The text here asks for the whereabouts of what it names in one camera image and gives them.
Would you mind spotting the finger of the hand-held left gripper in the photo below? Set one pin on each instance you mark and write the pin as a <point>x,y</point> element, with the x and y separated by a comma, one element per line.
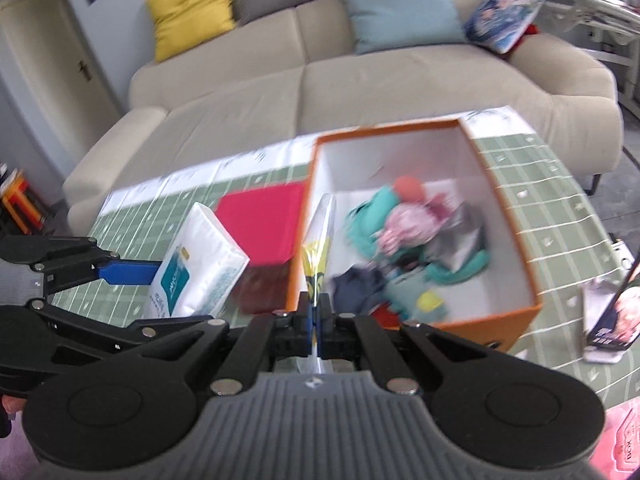
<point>100,340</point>
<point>130,272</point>

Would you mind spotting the beige sofa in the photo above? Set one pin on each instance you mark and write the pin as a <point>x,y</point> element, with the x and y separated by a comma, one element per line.
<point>250,90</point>

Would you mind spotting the orange stool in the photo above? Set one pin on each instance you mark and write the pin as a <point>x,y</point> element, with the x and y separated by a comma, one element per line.
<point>22,207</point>

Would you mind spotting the green checked tablecloth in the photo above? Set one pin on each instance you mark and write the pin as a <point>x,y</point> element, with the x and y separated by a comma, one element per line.
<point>550,200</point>

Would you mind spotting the teal plush toy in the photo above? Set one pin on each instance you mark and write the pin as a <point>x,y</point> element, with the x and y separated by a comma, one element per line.
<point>375,215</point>

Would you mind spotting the white desk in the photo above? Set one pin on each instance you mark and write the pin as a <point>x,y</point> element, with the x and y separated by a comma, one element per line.
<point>600,35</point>

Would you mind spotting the small yellow item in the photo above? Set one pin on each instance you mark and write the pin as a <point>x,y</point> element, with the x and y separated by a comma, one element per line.
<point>430,302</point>

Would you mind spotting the white tissue pack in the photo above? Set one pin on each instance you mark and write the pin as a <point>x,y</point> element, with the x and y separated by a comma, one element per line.
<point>200,245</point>

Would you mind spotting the cream door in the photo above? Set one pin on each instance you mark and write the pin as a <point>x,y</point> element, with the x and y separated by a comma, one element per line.
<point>45,85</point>

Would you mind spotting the dark red booklet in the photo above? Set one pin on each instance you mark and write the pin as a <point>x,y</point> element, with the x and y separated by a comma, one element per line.
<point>265,287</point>

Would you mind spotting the pale teal item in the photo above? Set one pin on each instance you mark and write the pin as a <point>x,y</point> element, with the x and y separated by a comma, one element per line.
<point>402,297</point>

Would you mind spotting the clear plastic bag yellow print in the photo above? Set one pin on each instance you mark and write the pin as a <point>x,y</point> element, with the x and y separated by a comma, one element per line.
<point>320,225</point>

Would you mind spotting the red folded cloth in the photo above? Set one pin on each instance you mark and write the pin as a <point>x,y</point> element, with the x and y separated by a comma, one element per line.
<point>265,215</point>

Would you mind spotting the orange cardboard box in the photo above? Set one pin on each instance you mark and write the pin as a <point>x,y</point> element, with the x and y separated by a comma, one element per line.
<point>500,240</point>

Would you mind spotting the light blue pillow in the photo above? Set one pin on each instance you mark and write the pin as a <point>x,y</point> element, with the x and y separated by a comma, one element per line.
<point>400,5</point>

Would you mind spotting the grey striped pillow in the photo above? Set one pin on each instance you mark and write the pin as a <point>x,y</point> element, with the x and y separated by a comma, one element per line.
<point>285,0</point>

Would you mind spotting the small red item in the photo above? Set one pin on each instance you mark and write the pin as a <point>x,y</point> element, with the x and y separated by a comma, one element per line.
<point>532,29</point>

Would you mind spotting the silver grey pouch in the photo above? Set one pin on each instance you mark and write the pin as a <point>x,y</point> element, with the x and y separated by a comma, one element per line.
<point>457,240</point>

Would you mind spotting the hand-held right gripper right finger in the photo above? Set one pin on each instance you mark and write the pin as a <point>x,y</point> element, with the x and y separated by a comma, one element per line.
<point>332,332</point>

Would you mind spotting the dark blue cloth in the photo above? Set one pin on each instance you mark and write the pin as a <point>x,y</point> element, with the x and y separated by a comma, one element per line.
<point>357,287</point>

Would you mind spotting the yellow pillow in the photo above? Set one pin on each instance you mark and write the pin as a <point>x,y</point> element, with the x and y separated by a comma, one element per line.
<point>192,7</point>

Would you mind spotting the pink printed packet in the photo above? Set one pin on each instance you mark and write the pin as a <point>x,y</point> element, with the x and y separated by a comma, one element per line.
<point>620,440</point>

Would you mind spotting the black smartphone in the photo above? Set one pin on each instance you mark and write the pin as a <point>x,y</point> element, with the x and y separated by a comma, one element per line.
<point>620,305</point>

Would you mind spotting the blue printed cushion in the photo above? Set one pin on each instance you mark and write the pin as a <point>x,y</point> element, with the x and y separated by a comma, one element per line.
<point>505,17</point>

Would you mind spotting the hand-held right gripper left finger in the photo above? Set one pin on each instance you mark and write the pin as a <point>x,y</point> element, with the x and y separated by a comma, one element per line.
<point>300,330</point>

